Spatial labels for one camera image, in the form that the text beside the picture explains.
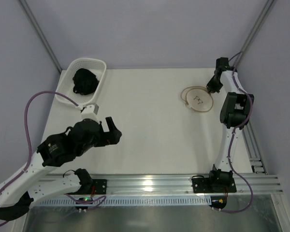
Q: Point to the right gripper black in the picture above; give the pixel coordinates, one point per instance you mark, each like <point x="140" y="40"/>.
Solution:
<point x="214" y="82"/>

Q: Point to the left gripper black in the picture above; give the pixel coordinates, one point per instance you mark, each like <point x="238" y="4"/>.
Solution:
<point x="104" y="135"/>

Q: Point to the black bra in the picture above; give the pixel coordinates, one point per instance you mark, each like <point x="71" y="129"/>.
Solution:
<point x="85" y="82"/>

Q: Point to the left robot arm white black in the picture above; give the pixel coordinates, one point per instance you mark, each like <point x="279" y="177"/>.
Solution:
<point x="21" y="191"/>

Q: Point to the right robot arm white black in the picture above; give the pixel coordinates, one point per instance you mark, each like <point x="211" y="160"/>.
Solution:
<point x="234" y="115"/>

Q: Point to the white perforated plastic basket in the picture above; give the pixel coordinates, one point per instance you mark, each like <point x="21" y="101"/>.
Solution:
<point x="65" y="86"/>

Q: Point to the left controller board black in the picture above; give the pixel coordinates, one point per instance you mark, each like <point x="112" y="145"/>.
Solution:
<point x="83" y="202"/>

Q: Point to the controller board black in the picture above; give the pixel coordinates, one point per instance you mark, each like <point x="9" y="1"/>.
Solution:
<point x="218" y="202"/>
<point x="83" y="202"/>

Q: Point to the right controller board black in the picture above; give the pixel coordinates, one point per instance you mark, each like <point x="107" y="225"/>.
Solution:
<point x="218" y="202"/>

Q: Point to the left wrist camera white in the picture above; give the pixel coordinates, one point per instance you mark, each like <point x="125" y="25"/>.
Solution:
<point x="90" y="112"/>

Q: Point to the aluminium mounting rail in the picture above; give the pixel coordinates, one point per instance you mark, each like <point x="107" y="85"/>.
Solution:
<point x="176" y="184"/>

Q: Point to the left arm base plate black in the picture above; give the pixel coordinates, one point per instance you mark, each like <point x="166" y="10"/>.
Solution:
<point x="98" y="187"/>

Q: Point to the slotted cable duct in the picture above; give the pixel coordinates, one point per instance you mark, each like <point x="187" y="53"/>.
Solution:
<point x="133" y="201"/>

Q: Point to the aluminium frame post right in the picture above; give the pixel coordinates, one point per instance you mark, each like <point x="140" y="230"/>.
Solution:
<point x="264" y="13"/>

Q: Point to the aluminium frame post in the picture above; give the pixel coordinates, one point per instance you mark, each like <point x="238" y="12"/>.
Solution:
<point x="39" y="32"/>
<point x="264" y="13"/>

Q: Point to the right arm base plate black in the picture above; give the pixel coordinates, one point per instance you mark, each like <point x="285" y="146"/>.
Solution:
<point x="201" y="184"/>

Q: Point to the aluminium frame post left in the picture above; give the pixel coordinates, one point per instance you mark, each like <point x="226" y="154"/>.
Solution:
<point x="39" y="32"/>

